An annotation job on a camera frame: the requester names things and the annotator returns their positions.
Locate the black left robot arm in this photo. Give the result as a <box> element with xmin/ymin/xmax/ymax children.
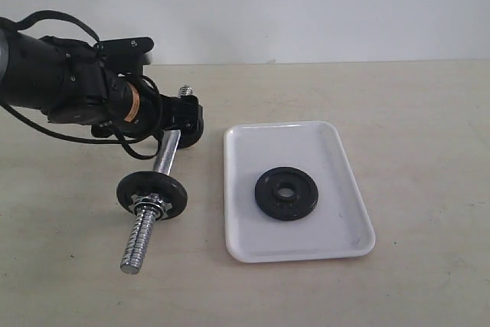
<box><xmin>1</xmin><ymin>10</ymin><xmax>204</xmax><ymax>148</ymax></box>

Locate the chrome star collar nut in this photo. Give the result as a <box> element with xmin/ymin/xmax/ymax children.
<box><xmin>129</xmin><ymin>194</ymin><xmax>172</xmax><ymax>221</ymax></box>

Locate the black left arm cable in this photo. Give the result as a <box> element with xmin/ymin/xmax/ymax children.
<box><xmin>0</xmin><ymin>8</ymin><xmax>162</xmax><ymax>160</ymax></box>

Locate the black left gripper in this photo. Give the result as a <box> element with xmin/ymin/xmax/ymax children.
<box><xmin>91</xmin><ymin>74</ymin><xmax>204</xmax><ymax>139</ymax></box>

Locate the chrome threaded dumbbell bar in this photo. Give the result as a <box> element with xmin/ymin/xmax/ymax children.
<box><xmin>119</xmin><ymin>83</ymin><xmax>194</xmax><ymax>275</ymax></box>

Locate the white plastic tray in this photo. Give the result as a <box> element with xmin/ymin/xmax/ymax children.
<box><xmin>224</xmin><ymin>121</ymin><xmax>376</xmax><ymax>263</ymax></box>

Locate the black weight plate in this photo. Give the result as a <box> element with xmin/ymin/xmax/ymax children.
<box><xmin>254</xmin><ymin>166</ymin><xmax>319</xmax><ymax>221</ymax></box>
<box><xmin>116</xmin><ymin>171</ymin><xmax>188</xmax><ymax>221</ymax></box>
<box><xmin>178</xmin><ymin>120</ymin><xmax>204</xmax><ymax>149</ymax></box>

